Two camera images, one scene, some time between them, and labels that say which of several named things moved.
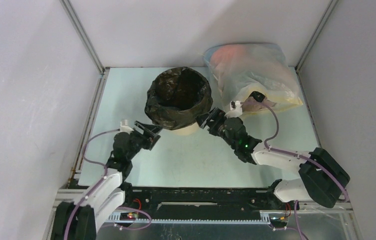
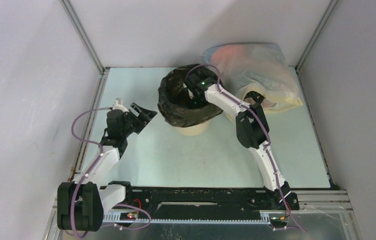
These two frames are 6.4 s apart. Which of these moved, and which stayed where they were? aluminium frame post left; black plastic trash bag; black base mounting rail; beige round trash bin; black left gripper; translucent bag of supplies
Moved: black left gripper; beige round trash bin; black plastic trash bag
Stayed: translucent bag of supplies; black base mounting rail; aluminium frame post left
